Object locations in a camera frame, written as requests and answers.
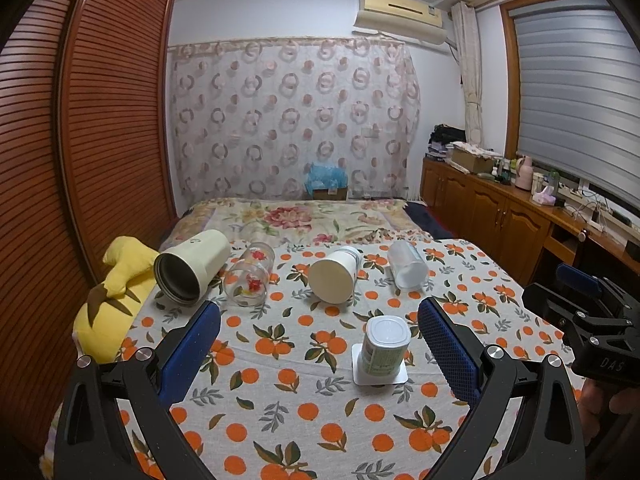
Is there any cream air conditioner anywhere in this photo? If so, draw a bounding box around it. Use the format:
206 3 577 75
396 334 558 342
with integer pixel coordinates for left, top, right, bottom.
353 0 449 44

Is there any translucent plastic cup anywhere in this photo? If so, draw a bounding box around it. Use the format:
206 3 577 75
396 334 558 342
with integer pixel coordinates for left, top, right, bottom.
387 239 429 291

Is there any yellow plush toy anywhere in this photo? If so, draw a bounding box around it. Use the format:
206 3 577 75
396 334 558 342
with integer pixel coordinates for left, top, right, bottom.
72 236 159 366

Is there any person's right hand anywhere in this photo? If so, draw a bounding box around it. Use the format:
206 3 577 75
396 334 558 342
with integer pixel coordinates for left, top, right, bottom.
579 379 640 426

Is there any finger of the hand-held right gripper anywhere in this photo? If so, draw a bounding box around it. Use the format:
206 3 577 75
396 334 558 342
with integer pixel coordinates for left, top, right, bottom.
522 283 608 343
556 262 640 317

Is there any brown louvred wardrobe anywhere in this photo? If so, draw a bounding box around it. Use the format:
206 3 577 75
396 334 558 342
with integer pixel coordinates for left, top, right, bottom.
0 0 179 457

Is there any blue plastic bag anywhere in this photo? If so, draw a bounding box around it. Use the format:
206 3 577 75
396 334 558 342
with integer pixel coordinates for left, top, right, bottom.
304 162 349 191

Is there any orange fruit print cloth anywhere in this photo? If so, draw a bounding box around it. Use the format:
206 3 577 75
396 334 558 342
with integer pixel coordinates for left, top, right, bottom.
44 238 593 480

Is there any pile of folded clothes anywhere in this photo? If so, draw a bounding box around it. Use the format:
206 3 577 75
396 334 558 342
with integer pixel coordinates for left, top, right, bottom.
427 123 469 162

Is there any clear glass cup red print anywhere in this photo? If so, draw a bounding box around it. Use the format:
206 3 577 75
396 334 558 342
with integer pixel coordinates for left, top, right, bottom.
223 242 276 309

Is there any grey window blind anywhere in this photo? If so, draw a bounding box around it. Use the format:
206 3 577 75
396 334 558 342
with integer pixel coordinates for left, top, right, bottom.
512 0 640 187

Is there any pink kettle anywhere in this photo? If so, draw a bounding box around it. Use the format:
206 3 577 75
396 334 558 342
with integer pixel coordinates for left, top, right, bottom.
514 155 534 191

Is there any small cardboard box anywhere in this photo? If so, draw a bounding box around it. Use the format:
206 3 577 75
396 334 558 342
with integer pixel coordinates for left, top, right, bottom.
310 185 349 202

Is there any cream window curtain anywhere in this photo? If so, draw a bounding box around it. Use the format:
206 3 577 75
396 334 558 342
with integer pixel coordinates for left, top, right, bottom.
449 0 487 149

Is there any wooden sideboard cabinet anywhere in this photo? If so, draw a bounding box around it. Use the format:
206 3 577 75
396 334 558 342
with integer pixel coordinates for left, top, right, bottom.
419 155 640 307

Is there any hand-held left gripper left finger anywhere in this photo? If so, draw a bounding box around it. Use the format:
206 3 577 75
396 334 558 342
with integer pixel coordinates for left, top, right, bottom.
54 301 222 480

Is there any circle pattern lace curtain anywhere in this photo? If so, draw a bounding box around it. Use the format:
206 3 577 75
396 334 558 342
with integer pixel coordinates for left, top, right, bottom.
167 37 422 202

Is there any white paper cup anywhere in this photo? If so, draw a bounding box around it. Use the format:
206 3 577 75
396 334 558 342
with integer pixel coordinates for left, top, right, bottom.
308 245 362 305

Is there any floral blanket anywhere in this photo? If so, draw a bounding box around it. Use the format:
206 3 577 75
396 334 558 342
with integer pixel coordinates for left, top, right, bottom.
172 197 437 255

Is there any cream steel tumbler cup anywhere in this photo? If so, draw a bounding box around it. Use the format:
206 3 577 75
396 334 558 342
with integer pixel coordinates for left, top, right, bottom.
153 229 231 306

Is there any dark blue blanket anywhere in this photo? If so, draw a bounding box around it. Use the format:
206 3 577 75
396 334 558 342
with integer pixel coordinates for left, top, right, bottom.
402 200 455 242

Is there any green label plastic cup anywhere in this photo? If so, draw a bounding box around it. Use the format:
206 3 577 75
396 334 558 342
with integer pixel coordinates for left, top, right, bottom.
351 315 412 386

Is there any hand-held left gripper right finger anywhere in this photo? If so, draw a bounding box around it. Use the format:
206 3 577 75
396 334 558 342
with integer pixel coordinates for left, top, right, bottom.
417 296 586 480

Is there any open cardboard box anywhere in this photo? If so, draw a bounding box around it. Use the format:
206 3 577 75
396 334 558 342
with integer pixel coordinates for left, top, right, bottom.
451 144 497 175

